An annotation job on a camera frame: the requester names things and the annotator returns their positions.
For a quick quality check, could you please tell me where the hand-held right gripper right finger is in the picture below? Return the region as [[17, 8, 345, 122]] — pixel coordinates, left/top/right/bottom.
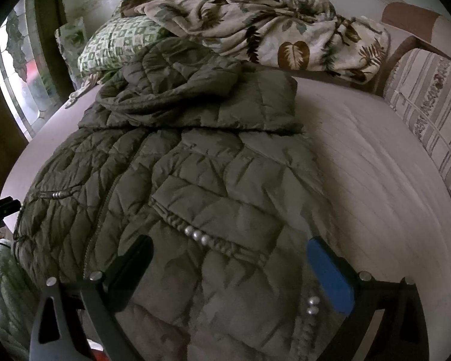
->
[[307, 236, 430, 361]]

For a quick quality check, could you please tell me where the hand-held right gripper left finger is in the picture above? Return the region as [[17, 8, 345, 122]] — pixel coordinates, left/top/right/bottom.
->
[[28, 234, 154, 361]]

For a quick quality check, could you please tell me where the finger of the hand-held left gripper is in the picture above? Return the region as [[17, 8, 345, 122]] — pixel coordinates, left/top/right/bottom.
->
[[0, 196, 22, 230]]

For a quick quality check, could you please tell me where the olive quilted puffer jacket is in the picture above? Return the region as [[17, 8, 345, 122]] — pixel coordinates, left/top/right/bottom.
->
[[13, 38, 339, 361]]

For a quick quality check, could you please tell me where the small green printed cloth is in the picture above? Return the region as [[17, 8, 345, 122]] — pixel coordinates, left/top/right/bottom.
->
[[63, 73, 106, 110]]

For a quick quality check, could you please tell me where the white leaf print pillow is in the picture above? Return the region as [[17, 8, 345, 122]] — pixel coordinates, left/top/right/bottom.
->
[[54, 17, 89, 87]]

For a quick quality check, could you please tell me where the striped floral cushion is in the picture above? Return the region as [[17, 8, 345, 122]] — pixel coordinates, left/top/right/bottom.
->
[[383, 47, 451, 234]]

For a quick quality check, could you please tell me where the green white patterned pillow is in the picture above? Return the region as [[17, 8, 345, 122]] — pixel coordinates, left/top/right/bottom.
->
[[77, 15, 173, 78]]

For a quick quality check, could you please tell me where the leaf print fleece blanket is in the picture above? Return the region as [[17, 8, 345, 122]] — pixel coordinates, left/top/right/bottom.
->
[[120, 0, 391, 85]]

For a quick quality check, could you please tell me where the brown and beige cushion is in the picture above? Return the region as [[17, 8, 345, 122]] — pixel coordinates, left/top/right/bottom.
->
[[376, 2, 451, 96]]

